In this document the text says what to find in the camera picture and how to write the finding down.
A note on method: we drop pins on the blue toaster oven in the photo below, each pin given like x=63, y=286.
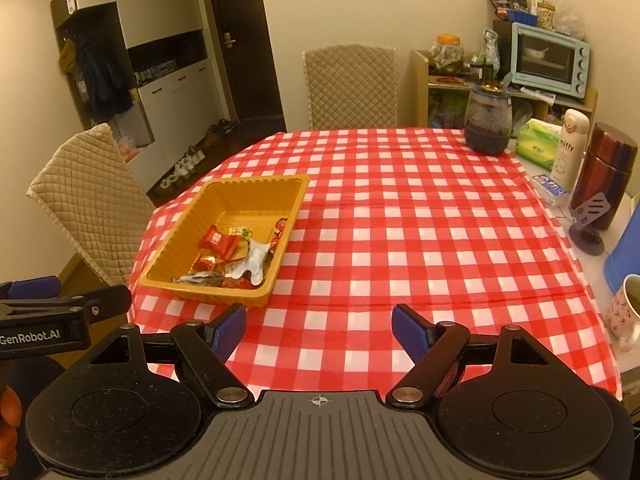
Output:
x=545, y=60

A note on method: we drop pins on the beige quilted chair back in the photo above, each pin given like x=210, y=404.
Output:
x=350, y=85

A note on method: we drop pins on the blue thermos jug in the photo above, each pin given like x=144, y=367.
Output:
x=627, y=260

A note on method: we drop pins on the grey phone stand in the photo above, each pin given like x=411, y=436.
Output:
x=590, y=210

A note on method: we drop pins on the blue white box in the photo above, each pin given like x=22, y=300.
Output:
x=549, y=187

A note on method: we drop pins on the row of shoes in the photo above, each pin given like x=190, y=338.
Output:
x=185, y=165

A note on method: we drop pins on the silver green snack packet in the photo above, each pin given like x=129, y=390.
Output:
x=255, y=260

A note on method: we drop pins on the dark door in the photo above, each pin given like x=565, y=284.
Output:
x=240, y=60

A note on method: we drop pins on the dark glass jar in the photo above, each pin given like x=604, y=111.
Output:
x=487, y=125

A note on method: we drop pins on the red gold snack packet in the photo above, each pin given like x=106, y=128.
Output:
x=205, y=262

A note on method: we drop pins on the black box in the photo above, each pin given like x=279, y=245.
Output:
x=504, y=40

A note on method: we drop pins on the white patterned mug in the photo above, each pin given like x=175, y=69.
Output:
x=622, y=315

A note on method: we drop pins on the clear plastic bag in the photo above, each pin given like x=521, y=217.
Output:
x=570, y=20

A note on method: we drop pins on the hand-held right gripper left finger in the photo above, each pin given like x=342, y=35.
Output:
x=230, y=330

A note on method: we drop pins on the green snack bag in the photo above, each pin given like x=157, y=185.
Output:
x=489, y=50

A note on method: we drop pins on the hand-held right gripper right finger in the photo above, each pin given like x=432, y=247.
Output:
x=410, y=330

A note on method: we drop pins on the black silver snack packet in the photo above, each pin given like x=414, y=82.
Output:
x=200, y=277

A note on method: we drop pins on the candy jar orange lid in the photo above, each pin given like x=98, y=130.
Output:
x=446, y=52

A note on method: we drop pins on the green tissue pack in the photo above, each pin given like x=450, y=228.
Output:
x=537, y=147

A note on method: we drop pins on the wooden shelf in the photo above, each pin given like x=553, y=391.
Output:
x=420, y=85

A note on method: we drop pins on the brown steel thermos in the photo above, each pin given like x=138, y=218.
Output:
x=605, y=170

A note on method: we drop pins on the yellow plastic tray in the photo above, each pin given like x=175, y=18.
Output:
x=235, y=200

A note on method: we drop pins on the red checkered tablecloth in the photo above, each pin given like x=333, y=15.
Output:
x=400, y=240

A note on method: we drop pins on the green yellow candy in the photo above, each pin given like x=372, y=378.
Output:
x=243, y=232

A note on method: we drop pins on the white thermos bottle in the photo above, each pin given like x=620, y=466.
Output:
x=567, y=150

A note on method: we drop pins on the white cabinet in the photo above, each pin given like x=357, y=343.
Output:
x=175, y=90

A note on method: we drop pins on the bag of nuts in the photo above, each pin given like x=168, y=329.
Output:
x=544, y=10

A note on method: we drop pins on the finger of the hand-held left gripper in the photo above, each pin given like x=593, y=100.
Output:
x=100, y=302
x=35, y=287

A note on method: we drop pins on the person's left hand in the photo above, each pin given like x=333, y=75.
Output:
x=9, y=410

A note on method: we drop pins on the small red candy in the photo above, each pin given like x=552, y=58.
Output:
x=235, y=283
x=280, y=227

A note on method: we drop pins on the hanging dark clothes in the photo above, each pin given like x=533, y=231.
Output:
x=100, y=80

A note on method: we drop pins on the red white-label snack packet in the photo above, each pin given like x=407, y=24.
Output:
x=216, y=239

